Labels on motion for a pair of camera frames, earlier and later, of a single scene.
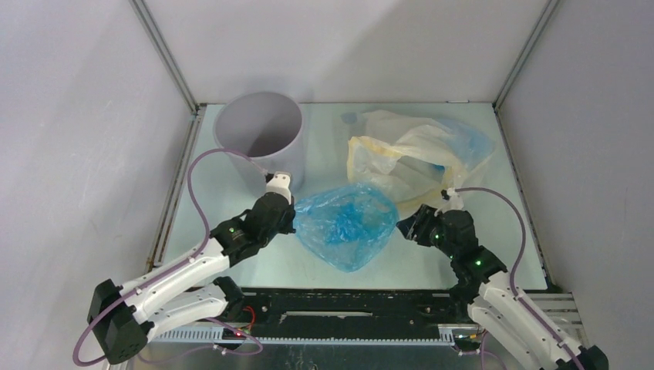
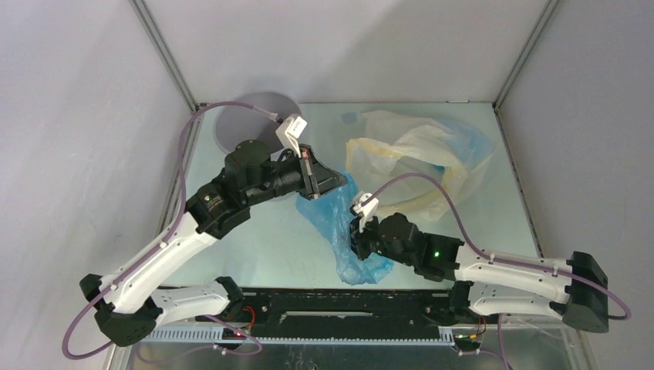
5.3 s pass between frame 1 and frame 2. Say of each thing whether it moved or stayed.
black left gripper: moved
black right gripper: moved
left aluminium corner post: stayed
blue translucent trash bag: moved
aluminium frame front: stayed
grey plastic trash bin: stayed
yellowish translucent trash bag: stayed
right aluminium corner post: stayed
